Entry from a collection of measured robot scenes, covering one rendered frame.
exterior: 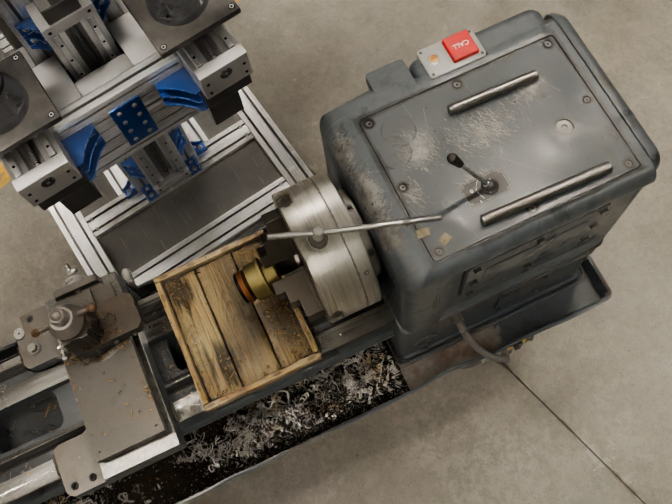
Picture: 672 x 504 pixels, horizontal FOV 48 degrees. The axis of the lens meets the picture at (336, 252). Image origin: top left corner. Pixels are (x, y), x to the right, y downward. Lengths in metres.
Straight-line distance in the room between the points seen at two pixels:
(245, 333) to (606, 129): 0.94
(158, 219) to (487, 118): 1.48
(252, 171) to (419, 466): 1.18
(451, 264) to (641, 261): 1.54
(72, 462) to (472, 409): 1.38
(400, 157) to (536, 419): 1.39
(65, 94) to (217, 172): 0.90
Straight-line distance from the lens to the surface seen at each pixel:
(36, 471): 1.99
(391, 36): 3.25
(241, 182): 2.75
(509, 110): 1.64
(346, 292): 1.57
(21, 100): 1.92
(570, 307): 2.26
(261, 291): 1.66
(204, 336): 1.88
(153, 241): 2.74
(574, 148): 1.62
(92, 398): 1.84
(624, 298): 2.89
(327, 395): 2.08
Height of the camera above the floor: 2.67
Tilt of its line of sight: 70 degrees down
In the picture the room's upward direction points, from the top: 12 degrees counter-clockwise
